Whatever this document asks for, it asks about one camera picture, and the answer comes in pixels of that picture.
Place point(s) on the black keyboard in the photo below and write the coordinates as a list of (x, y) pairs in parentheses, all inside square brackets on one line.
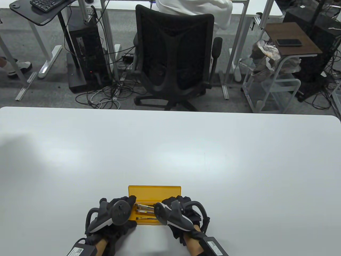
[(45, 4)]

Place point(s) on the black equipment case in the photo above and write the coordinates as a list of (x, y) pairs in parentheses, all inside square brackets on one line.
[(319, 40)]

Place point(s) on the yellow pen case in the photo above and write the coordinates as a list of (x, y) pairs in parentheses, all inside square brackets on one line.
[(154, 192)]

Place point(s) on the crumpled plastic bag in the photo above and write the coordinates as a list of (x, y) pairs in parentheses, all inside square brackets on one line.
[(266, 50)]

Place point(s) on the black mesh office chair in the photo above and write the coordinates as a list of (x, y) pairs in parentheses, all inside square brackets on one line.
[(173, 53)]

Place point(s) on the small black power box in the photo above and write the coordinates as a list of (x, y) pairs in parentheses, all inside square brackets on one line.
[(128, 56)]

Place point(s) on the brown top side table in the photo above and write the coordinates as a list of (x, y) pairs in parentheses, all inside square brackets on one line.
[(293, 32)]

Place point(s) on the black right wrist box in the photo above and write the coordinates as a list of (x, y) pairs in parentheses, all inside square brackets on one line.
[(213, 246)]

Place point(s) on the white rolling cart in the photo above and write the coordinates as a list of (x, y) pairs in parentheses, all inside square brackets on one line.
[(249, 98)]

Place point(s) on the white desk with T-foot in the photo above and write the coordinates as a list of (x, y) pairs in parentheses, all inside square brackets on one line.
[(50, 60)]

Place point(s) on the black wrist box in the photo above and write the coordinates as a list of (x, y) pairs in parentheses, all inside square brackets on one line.
[(213, 246), (82, 249)]

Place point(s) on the black left wrist box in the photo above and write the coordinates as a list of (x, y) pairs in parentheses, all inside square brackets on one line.
[(82, 249)]

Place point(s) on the person's left hand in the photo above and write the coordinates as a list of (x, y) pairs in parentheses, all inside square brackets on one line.
[(125, 200)]

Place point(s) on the person's right hand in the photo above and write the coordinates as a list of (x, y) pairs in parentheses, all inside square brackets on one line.
[(181, 199)]

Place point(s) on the grey left hand controller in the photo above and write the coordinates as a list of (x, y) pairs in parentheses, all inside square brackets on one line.
[(120, 213)]

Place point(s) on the black smartphone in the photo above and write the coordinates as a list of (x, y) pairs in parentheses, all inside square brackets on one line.
[(289, 42)]

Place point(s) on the person's right forearm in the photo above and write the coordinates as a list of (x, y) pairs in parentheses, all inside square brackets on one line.
[(193, 242)]

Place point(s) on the black clear pen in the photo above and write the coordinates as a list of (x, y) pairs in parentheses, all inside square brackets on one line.
[(145, 211), (146, 218), (145, 205)]

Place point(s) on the black computer tower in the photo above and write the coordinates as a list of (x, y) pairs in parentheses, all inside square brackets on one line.
[(90, 53)]

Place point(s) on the person's left forearm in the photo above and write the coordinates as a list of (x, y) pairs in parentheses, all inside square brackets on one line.
[(101, 246)]

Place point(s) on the black standing desk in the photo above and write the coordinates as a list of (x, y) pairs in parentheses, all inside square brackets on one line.
[(26, 13)]

